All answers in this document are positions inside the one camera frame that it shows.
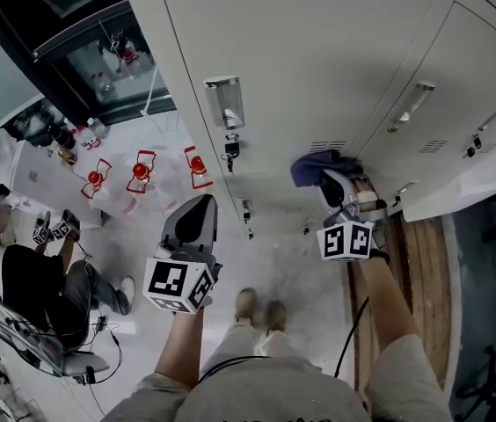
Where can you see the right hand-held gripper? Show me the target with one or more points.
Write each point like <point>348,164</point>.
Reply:
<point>345,240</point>

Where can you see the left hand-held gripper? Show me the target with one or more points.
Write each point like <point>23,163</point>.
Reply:
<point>169,279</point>

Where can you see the dark blue wiping cloth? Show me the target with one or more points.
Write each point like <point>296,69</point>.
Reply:
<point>314,165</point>

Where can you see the beige metal cabinet door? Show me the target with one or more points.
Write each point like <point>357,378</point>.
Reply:
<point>301,60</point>

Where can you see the person's left forearm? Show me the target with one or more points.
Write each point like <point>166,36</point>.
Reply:
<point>182,345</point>

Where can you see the black key fob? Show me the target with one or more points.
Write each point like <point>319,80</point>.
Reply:
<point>231,150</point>

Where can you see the beige metal locker cabinet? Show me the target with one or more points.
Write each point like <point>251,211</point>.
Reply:
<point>472,82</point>

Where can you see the person's right hand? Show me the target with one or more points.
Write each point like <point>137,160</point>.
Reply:
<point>366,191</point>

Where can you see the person's left shoe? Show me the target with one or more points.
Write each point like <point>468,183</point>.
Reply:
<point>245,303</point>

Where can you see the person's shoe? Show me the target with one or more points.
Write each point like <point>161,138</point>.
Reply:
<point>245,303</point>
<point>276,317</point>

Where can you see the person's light trousers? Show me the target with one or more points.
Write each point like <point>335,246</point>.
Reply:
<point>239,341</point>

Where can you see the person's right shoe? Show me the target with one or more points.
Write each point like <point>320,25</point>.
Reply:
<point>276,317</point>

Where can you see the wooden slat platform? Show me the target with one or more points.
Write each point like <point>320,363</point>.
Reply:
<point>428,279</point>

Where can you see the small clear plastic bottle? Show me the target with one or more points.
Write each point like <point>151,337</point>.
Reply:
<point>98,126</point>

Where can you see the amber bottle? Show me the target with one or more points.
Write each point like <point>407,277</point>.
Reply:
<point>68,156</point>

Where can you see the white water dispenser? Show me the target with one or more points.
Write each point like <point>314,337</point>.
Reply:
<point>45,183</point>

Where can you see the dark glass bottle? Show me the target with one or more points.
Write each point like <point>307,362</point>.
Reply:
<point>62,136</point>

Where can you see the grey swivel chair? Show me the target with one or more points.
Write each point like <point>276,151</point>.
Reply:
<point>81,363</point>

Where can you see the person's light grey shirt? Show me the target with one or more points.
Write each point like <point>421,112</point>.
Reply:
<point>274,394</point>

